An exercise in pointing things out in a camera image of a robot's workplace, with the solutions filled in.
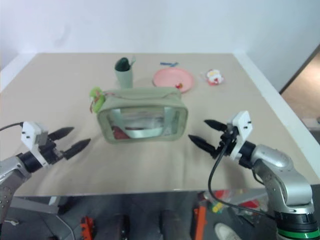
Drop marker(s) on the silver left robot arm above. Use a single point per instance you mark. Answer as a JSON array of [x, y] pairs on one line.
[[10, 170]]

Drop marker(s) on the green transparent toiletry bag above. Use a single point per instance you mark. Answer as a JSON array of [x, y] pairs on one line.
[[142, 100]]

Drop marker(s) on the pale green toothbrush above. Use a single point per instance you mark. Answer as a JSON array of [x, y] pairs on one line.
[[133, 61]]

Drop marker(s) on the brown wooden door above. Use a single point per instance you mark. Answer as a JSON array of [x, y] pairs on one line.
[[303, 72]]

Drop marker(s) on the orange upright bar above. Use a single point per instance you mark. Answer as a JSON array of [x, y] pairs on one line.
[[200, 220]]

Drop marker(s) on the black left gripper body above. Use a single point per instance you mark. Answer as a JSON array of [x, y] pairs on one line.
[[51, 152]]

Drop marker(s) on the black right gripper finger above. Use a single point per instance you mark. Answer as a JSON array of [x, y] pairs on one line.
[[216, 125], [202, 143]]

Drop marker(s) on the dark red cloth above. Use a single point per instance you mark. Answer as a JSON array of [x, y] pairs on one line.
[[118, 133]]

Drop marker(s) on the pink round plate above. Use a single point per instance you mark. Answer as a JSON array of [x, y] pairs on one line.
[[170, 77]]

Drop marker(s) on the grey metal frame bar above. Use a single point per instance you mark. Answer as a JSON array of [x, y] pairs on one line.
[[35, 204]]

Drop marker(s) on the white shoe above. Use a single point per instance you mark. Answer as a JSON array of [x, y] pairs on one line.
[[228, 232]]

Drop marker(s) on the colourful plastic bag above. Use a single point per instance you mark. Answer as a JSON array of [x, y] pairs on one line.
[[232, 200]]

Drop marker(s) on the pale green cup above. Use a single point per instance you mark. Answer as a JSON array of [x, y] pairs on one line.
[[124, 78]]

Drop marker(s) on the small red toy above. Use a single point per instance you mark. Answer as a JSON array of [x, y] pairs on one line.
[[178, 85]]

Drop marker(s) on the green plush zipper charm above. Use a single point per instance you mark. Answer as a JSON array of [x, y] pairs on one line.
[[98, 102]]

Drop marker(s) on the orange black toy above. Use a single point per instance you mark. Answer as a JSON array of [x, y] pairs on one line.
[[87, 227]]

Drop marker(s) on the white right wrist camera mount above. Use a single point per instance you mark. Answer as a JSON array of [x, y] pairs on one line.
[[243, 125]]

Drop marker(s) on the red white santa figure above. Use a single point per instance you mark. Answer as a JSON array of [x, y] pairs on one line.
[[214, 77]]

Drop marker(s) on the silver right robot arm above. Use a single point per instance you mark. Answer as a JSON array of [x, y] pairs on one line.
[[282, 160]]

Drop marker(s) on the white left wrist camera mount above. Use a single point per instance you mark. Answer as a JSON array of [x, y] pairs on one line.
[[28, 132]]

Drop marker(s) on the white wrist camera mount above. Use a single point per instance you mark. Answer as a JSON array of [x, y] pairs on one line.
[[243, 125], [28, 132]]

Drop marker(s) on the blue thin stick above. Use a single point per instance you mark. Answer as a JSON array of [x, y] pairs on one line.
[[168, 63]]

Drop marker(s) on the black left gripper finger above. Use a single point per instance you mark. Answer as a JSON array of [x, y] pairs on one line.
[[77, 147], [61, 133]]

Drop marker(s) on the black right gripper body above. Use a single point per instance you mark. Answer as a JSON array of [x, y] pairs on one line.
[[228, 140]]

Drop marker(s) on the dark green object in cup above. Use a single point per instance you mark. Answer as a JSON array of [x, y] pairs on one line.
[[122, 64]]

